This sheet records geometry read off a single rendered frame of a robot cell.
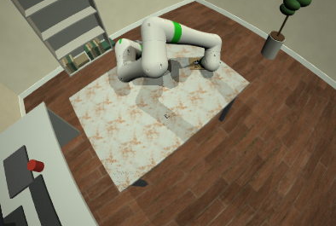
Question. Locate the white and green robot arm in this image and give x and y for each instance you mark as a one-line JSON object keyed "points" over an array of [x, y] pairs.
{"points": [[156, 33]]}

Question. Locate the tan square mat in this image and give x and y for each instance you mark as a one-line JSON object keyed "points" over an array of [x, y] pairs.
{"points": [[192, 65]]}

